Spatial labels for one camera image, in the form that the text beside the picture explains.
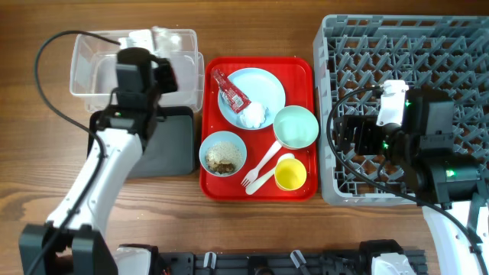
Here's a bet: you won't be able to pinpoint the black plastic tray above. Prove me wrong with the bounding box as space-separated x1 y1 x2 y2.
87 106 196 180

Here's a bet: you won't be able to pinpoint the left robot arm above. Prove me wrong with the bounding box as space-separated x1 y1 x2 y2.
19 47 177 274

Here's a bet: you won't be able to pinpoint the black cable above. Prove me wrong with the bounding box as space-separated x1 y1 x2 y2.
33 30 121 161
325 86 489 275

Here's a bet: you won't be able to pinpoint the light blue plate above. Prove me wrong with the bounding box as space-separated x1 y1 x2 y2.
218 67 286 130

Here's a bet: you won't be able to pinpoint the red sauce packet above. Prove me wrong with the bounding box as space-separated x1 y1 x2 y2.
212 70 251 114

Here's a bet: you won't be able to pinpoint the rice and food scraps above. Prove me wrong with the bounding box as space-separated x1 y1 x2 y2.
205 141 244 176

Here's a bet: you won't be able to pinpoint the grey dishwasher rack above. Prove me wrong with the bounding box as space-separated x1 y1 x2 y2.
313 14 489 207

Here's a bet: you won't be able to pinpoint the red serving tray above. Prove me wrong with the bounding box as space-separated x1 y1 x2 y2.
199 57 318 202

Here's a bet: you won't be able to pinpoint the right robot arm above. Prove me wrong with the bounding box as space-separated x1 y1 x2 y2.
326 85 488 274

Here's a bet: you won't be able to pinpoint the white plastic fork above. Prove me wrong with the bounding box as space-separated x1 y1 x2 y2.
241 141 282 187

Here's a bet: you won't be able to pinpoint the mint green bowl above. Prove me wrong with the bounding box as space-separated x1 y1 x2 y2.
273 105 319 150

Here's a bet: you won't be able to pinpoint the light blue small bowl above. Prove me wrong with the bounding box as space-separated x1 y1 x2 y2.
199 131 248 177

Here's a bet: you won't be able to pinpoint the clear plastic bin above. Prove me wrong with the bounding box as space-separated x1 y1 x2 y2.
70 29 204 112

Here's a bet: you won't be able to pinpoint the left black cable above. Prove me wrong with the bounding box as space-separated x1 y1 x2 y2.
33 30 121 161

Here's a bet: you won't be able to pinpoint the white napkin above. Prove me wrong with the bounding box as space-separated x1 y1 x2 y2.
151 26 182 58
239 102 267 128

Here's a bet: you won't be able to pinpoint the white plastic spoon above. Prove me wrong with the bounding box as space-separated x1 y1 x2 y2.
245 153 295 196

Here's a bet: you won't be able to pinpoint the yellow plastic cup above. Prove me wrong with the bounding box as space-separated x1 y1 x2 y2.
274 158 307 191

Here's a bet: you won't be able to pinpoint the right black cable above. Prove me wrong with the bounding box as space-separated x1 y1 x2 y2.
325 86 489 275

